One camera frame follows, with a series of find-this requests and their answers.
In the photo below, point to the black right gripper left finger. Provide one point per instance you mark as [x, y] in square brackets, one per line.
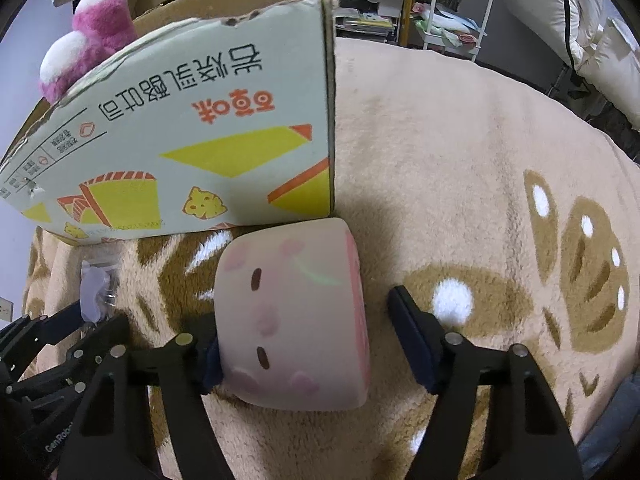
[112, 433]

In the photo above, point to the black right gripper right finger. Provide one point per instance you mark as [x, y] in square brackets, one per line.
[526, 435]

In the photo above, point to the pink cube pig plush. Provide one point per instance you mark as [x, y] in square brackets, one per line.
[290, 318]

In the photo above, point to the pink plush bear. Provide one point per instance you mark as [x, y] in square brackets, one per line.
[100, 28]

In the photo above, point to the clear plastic bag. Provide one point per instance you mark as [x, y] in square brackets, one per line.
[98, 287]

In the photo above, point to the printed cardboard box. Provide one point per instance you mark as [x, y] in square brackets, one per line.
[219, 114]

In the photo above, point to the white rolling cart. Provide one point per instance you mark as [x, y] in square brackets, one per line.
[451, 27]

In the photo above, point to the white folded mattress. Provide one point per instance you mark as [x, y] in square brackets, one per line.
[592, 38]

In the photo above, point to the wall outlet lower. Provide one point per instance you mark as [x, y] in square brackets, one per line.
[6, 310]

